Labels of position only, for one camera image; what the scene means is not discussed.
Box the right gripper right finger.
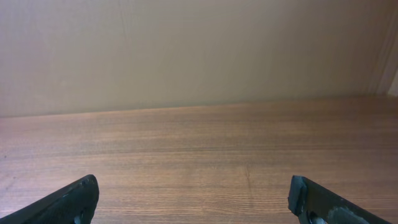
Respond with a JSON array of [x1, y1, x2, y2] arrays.
[[288, 175, 390, 224]]

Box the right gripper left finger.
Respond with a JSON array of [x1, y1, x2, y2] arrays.
[[1, 174, 100, 224]]

